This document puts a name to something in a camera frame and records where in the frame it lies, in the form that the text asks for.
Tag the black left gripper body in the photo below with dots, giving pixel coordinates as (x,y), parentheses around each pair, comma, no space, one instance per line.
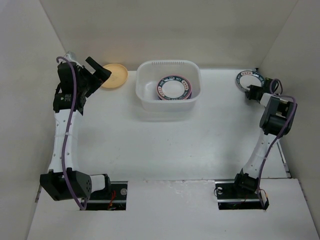
(88,82)

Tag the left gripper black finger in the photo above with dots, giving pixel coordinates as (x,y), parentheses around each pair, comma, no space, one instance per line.
(102,74)
(95,65)

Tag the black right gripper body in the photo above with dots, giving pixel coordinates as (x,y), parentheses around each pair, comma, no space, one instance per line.
(256,92)

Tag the green rim plate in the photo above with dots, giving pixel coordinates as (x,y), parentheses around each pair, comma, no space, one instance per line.
(174,80)
(246,78)

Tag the yellow plastic plate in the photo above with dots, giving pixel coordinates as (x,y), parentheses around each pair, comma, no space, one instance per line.
(119,75)

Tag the pink plastic plate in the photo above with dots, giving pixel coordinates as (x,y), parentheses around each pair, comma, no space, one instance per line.
(175,92)

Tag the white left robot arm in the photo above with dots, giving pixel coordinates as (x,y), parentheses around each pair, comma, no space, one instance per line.
(64,180)

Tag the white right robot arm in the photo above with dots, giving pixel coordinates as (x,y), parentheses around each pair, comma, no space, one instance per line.
(276,122)

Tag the translucent white plastic bin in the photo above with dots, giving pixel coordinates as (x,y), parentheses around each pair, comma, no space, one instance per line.
(150,73)

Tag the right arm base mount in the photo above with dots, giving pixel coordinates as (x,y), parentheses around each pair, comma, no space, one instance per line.
(230,198)

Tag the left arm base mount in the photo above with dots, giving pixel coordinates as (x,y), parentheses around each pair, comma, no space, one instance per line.
(115,200)

